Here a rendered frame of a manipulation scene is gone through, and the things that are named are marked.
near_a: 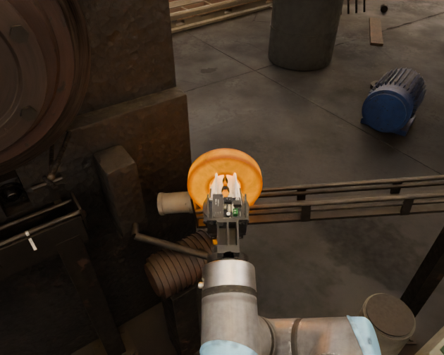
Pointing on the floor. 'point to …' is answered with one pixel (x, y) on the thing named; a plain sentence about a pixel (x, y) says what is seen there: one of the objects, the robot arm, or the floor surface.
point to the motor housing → (180, 289)
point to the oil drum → (304, 33)
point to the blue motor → (394, 101)
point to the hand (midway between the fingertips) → (225, 175)
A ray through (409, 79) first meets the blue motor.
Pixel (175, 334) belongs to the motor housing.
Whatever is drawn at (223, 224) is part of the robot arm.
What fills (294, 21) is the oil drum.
